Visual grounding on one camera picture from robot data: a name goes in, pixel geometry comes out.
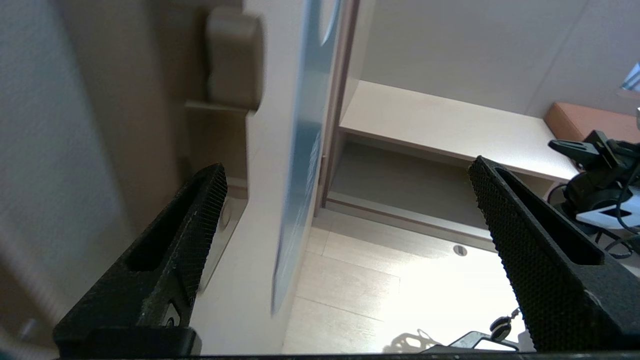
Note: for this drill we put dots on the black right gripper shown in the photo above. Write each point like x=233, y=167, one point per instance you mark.
x=612, y=152

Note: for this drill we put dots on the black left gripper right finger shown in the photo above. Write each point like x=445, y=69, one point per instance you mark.
x=565, y=300

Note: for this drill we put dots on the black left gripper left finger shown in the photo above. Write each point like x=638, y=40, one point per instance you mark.
x=150, y=300

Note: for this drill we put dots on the white and blue door hanger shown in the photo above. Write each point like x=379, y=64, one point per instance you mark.
x=310, y=125

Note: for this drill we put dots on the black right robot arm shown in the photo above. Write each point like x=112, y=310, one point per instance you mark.
x=592, y=192

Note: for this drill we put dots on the round metal floor disc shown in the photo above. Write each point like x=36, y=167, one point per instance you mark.
x=460, y=250

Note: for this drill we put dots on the white closet shelf board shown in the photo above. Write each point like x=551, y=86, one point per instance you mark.
x=450, y=130

